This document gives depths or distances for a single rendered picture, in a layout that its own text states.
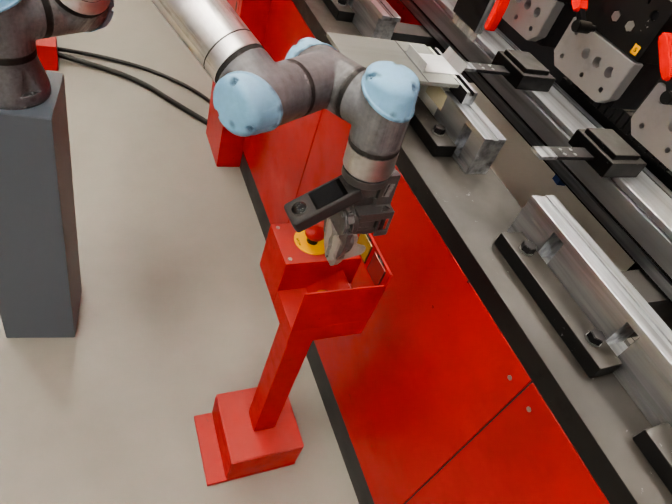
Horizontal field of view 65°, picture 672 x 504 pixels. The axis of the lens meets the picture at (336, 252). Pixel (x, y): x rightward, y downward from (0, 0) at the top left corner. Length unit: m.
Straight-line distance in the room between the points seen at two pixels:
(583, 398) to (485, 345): 0.19
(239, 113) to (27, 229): 0.89
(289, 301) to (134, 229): 1.16
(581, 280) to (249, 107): 0.64
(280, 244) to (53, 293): 0.80
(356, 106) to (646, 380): 0.61
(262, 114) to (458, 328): 0.61
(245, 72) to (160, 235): 1.46
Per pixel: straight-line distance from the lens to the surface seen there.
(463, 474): 1.16
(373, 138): 0.72
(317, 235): 0.99
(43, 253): 1.50
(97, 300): 1.87
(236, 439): 1.50
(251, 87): 0.64
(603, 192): 1.29
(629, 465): 0.91
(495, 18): 1.12
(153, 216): 2.13
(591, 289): 0.99
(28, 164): 1.31
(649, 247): 1.24
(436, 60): 1.33
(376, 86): 0.69
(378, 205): 0.83
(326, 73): 0.72
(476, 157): 1.19
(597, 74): 0.98
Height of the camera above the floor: 1.48
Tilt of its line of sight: 43 degrees down
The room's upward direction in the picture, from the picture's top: 22 degrees clockwise
